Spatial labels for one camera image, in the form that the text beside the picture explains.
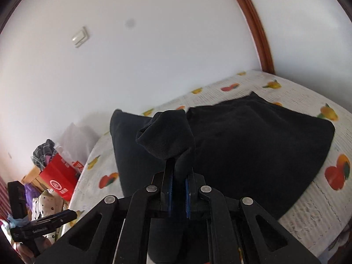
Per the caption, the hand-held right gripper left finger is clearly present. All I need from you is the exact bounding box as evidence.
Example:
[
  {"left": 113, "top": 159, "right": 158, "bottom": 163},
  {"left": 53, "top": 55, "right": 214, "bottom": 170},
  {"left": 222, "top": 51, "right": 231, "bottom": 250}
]
[{"left": 34, "top": 158, "right": 177, "bottom": 264}]

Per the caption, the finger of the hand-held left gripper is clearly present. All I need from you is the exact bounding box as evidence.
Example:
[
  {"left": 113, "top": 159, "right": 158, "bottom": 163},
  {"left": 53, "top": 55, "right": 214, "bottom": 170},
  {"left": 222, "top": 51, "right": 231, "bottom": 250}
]
[{"left": 55, "top": 210, "right": 78, "bottom": 227}]

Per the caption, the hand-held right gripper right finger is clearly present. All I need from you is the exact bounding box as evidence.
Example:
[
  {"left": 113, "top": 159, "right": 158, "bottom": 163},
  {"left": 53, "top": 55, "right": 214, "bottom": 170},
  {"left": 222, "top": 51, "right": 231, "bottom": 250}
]
[{"left": 185, "top": 166, "right": 322, "bottom": 264}]

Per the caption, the black garment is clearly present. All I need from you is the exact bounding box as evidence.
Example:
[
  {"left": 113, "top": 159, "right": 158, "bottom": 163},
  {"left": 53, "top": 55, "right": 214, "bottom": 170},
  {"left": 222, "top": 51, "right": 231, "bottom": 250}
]
[{"left": 109, "top": 91, "right": 336, "bottom": 264}]

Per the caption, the person's left hand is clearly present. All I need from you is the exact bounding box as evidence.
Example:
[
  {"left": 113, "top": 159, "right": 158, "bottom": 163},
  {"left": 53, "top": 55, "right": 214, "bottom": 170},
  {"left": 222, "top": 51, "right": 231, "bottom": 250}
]
[{"left": 15, "top": 236, "right": 53, "bottom": 263}]

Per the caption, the purple cloth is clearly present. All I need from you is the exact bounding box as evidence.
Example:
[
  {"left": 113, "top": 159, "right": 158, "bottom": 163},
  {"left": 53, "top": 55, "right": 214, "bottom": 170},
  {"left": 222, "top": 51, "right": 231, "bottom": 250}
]
[{"left": 24, "top": 183, "right": 42, "bottom": 209}]

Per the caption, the light blue cloth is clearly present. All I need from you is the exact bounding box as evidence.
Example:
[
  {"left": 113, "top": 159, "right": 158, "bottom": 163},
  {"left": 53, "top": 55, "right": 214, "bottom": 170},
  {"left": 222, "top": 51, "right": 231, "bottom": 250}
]
[{"left": 7, "top": 215, "right": 29, "bottom": 227}]

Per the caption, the white quilt with black flowers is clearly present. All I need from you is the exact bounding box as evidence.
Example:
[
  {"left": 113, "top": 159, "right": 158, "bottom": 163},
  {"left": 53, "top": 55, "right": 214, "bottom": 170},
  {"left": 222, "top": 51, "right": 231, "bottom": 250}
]
[{"left": 31, "top": 188, "right": 69, "bottom": 242}]

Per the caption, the red paper bag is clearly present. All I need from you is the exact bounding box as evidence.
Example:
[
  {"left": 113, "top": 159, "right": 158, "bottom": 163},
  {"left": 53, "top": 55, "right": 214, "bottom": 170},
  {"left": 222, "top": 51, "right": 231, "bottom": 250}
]
[{"left": 38, "top": 153, "right": 84, "bottom": 202}]

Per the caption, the dark checked cloth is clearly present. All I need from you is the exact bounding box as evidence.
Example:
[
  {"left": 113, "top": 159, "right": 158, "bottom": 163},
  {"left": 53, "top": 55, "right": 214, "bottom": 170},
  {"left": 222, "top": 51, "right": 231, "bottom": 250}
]
[{"left": 31, "top": 139, "right": 58, "bottom": 171}]

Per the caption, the white paper bag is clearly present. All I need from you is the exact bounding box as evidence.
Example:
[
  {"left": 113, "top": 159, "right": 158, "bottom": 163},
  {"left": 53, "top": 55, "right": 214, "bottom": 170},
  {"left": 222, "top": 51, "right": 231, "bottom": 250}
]
[{"left": 56, "top": 122, "right": 99, "bottom": 165}]

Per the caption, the lace fruit print tablecloth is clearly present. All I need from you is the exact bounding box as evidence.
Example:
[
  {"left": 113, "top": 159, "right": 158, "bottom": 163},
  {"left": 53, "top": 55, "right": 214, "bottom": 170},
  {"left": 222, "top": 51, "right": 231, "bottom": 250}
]
[{"left": 60, "top": 70, "right": 352, "bottom": 264}]

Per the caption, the white wall switch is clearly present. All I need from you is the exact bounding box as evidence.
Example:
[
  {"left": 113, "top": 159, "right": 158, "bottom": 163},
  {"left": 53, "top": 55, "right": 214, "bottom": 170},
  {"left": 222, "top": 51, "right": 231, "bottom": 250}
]
[{"left": 71, "top": 26, "right": 89, "bottom": 48}]

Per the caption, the brown wooden door frame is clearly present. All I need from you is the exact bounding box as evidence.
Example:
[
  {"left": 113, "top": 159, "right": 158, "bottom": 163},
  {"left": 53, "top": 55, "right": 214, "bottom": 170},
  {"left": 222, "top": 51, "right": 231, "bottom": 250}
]
[{"left": 224, "top": 0, "right": 275, "bottom": 75}]

